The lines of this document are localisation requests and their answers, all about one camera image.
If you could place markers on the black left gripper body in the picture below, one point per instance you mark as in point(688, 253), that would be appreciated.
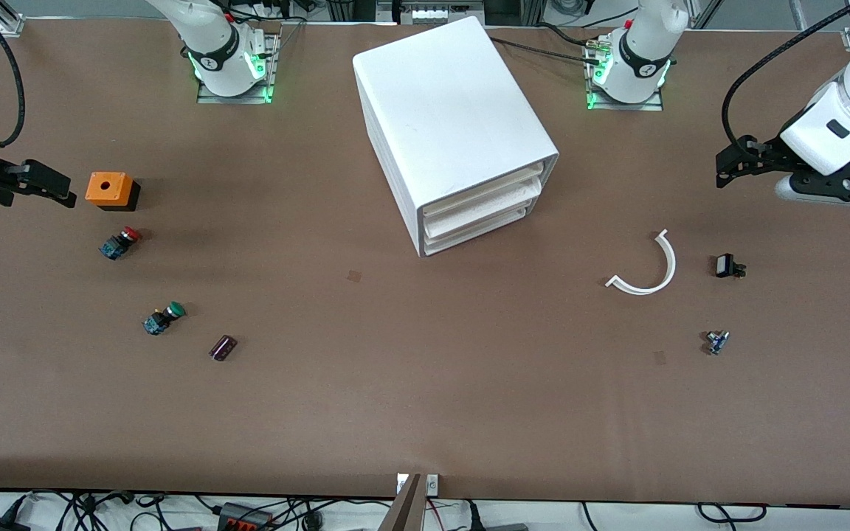
point(766, 155)

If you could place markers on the white plastic drawer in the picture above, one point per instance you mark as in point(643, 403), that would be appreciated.
point(484, 209)
point(484, 193)
point(480, 225)

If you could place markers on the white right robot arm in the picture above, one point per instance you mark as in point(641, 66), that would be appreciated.
point(211, 44)

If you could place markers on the white drawer cabinet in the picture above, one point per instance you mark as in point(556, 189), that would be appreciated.
point(447, 103)

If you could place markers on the white curved plastic arc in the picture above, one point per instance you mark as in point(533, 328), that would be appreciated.
point(672, 264)

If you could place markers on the small blue electronic component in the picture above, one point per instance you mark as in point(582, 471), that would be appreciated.
point(716, 343)

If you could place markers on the dark maroon cylindrical capacitor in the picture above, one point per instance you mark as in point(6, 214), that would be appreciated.
point(223, 348)

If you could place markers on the grey terminal block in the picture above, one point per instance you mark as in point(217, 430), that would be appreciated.
point(436, 13)

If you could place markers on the black power strip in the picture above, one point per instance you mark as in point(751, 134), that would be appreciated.
point(244, 518)

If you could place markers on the orange button enclosure box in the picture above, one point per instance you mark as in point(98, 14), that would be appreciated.
point(108, 188)

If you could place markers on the red push button switch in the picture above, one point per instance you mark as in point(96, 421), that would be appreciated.
point(116, 245)

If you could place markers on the small black switch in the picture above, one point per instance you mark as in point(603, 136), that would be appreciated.
point(725, 265)

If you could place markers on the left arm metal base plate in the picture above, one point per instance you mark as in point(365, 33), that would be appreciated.
point(624, 105)

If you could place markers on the green push button switch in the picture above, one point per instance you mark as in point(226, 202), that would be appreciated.
point(159, 321)

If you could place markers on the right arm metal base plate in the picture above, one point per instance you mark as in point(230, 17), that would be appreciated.
point(237, 94)

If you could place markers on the small white bracket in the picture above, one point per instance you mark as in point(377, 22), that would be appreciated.
point(432, 484)
point(401, 484)

